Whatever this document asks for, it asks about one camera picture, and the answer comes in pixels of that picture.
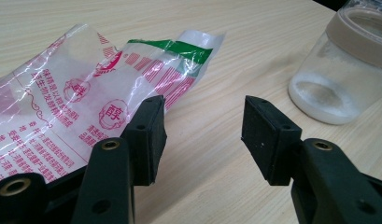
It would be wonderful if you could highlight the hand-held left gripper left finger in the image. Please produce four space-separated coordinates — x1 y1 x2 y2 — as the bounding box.
120 95 168 187

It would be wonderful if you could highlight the clear red-printed seasoning bag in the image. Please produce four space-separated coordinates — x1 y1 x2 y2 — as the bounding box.
0 22 226 185

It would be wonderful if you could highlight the clear jar with beige rim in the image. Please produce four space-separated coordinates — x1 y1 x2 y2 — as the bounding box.
288 0 382 126

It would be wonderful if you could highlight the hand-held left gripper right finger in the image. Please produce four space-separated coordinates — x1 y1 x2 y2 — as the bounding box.
240 95 304 187

